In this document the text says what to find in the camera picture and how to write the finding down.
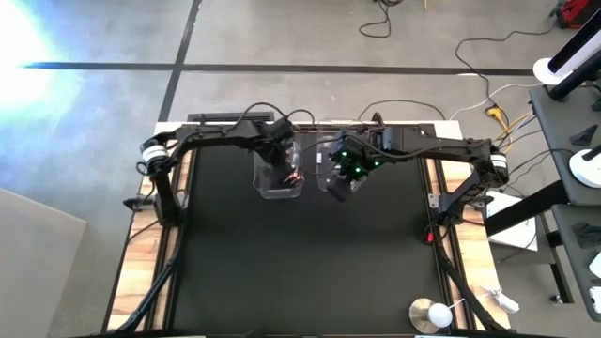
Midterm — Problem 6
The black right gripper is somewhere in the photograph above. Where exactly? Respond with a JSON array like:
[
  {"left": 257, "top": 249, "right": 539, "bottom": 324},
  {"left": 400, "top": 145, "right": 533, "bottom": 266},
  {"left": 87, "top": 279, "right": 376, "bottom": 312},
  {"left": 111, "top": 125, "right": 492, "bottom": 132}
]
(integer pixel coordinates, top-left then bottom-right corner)
[{"left": 326, "top": 131, "right": 382, "bottom": 204}]

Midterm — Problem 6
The clear plastic bin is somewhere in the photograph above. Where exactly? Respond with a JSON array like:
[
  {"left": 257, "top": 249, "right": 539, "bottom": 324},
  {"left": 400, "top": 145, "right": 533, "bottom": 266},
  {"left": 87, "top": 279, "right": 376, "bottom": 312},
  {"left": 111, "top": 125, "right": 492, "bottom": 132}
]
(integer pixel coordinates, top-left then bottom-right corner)
[
  {"left": 252, "top": 135, "right": 306, "bottom": 201},
  {"left": 315, "top": 133, "right": 351, "bottom": 193}
]

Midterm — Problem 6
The black floor vent grille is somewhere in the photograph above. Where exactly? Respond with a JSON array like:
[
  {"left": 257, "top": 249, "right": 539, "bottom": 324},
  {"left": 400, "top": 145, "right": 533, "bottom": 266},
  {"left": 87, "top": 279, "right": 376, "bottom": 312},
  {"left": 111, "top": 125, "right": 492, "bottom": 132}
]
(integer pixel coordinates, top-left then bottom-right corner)
[{"left": 187, "top": 111, "right": 276, "bottom": 124}]

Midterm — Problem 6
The black table mat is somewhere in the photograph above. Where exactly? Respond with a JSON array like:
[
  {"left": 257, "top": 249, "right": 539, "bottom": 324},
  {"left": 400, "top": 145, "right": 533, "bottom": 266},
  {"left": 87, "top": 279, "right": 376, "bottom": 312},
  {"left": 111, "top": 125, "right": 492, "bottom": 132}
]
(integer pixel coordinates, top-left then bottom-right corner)
[{"left": 169, "top": 127, "right": 453, "bottom": 335}]

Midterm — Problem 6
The white dome device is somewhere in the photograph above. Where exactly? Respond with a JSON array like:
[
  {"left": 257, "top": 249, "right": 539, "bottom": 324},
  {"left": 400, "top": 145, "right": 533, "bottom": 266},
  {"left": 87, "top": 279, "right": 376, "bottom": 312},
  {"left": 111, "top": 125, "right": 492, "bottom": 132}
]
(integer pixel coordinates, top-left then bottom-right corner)
[{"left": 426, "top": 301, "right": 455, "bottom": 329}]

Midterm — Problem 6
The white flat box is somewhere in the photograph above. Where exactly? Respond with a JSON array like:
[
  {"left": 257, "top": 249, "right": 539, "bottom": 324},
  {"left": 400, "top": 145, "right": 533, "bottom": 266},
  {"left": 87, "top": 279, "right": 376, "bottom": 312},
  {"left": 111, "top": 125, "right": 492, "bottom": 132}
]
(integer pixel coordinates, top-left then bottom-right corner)
[{"left": 485, "top": 190, "right": 539, "bottom": 253}]

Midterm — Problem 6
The black side table beam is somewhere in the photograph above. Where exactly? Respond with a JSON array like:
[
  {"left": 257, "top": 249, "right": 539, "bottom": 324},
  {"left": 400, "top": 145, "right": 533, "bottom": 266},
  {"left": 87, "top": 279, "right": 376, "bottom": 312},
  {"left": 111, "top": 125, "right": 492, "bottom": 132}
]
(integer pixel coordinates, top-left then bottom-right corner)
[{"left": 483, "top": 179, "right": 572, "bottom": 237}]

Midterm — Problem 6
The white power adapter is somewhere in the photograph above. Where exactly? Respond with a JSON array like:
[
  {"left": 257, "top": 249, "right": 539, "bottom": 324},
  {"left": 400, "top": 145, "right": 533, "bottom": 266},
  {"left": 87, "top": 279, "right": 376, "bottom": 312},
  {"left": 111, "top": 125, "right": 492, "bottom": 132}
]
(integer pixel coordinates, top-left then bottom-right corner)
[{"left": 478, "top": 284, "right": 521, "bottom": 315}]

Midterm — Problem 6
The grey side table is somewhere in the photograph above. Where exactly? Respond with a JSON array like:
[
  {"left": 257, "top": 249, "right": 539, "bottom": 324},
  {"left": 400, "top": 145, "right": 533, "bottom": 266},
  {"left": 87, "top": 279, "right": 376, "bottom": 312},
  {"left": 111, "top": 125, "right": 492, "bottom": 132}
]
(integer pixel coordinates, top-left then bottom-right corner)
[
  {"left": 549, "top": 202, "right": 601, "bottom": 325},
  {"left": 529, "top": 83, "right": 601, "bottom": 207}
]

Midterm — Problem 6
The white round base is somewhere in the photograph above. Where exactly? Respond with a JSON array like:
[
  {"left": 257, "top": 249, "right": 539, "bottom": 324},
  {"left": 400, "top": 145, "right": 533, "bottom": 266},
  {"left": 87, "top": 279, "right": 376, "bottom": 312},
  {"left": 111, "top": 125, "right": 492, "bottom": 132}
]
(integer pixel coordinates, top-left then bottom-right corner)
[{"left": 568, "top": 144, "right": 601, "bottom": 189}]

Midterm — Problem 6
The black triangular part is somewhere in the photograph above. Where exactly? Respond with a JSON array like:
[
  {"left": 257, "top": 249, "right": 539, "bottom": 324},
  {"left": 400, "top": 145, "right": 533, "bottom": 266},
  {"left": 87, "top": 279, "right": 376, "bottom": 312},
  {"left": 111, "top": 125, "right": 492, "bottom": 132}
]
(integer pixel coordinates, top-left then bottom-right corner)
[{"left": 569, "top": 123, "right": 600, "bottom": 147}]

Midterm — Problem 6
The grey floor board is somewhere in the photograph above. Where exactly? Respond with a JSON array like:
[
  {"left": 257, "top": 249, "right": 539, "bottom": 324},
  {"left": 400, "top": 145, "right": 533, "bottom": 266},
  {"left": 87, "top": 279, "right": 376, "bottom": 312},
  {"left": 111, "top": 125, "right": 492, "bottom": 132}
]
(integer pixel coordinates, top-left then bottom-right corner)
[{"left": 0, "top": 186, "right": 89, "bottom": 338}]

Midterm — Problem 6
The red tool case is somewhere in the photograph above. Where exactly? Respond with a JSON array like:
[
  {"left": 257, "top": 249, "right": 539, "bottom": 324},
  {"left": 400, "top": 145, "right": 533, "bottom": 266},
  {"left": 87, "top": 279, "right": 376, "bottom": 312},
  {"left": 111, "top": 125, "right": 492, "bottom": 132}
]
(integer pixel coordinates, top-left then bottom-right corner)
[{"left": 549, "top": 0, "right": 601, "bottom": 30}]

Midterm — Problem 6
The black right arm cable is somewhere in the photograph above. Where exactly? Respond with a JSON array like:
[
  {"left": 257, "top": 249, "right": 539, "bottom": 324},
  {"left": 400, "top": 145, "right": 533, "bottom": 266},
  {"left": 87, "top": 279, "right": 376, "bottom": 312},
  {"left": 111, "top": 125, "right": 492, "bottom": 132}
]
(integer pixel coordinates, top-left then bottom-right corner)
[{"left": 299, "top": 138, "right": 339, "bottom": 177}]

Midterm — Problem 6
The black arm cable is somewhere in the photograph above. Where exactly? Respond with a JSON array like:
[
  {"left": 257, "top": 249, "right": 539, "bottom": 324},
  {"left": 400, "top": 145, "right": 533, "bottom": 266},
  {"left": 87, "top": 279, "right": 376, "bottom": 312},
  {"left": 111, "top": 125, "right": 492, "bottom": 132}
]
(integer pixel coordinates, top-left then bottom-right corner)
[
  {"left": 299, "top": 138, "right": 339, "bottom": 177},
  {"left": 234, "top": 101, "right": 316, "bottom": 135}
]

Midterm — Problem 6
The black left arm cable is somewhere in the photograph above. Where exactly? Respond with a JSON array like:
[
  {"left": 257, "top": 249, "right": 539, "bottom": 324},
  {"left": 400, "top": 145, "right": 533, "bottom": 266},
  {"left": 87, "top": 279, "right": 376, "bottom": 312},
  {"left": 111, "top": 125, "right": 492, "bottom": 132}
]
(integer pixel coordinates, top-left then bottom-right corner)
[{"left": 234, "top": 101, "right": 316, "bottom": 135}]

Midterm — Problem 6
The black arched floor cable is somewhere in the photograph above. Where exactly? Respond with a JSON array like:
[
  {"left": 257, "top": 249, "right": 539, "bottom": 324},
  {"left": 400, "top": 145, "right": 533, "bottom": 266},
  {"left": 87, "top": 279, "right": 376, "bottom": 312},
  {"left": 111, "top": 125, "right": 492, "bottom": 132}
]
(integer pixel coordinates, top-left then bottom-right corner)
[{"left": 357, "top": 98, "right": 447, "bottom": 122}]

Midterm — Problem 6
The black rig frame strut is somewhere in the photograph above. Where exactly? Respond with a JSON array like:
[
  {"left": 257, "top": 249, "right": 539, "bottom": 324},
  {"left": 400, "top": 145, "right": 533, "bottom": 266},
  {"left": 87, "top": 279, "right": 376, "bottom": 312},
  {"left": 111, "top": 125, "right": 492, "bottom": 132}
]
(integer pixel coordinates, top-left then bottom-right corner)
[
  {"left": 431, "top": 241, "right": 508, "bottom": 337},
  {"left": 100, "top": 224, "right": 185, "bottom": 337}
]

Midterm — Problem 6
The black looped floor cable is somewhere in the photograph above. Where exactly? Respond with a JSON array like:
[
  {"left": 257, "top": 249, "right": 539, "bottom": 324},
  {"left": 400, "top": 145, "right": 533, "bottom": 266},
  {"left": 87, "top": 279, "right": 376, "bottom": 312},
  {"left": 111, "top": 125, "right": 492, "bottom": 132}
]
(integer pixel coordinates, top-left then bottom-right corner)
[{"left": 358, "top": 0, "right": 406, "bottom": 39}]

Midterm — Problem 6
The yellow extension cord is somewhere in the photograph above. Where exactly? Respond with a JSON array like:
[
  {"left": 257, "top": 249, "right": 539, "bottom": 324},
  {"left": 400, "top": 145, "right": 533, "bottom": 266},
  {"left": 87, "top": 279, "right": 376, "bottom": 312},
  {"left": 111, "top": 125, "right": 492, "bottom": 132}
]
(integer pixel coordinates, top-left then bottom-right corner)
[{"left": 470, "top": 111, "right": 534, "bottom": 171}]

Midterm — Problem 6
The long black floor cable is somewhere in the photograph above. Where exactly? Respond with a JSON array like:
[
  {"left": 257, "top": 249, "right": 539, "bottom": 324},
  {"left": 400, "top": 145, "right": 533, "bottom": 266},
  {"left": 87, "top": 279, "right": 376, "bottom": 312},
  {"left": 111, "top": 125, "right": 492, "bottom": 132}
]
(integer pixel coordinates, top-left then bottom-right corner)
[{"left": 453, "top": 25, "right": 559, "bottom": 110}]

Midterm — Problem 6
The white floor cable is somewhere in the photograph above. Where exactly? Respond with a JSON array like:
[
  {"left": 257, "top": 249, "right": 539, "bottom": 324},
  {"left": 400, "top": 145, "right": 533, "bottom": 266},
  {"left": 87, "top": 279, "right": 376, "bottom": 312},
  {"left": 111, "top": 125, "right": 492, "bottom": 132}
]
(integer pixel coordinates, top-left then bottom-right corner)
[{"left": 448, "top": 82, "right": 545, "bottom": 121}]

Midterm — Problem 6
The white lamp base with post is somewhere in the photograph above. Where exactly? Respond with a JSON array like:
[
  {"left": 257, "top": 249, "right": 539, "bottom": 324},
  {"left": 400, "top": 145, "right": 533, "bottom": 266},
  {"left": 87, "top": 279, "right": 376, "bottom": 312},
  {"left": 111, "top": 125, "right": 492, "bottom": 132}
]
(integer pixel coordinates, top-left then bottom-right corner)
[{"left": 532, "top": 21, "right": 601, "bottom": 88}]

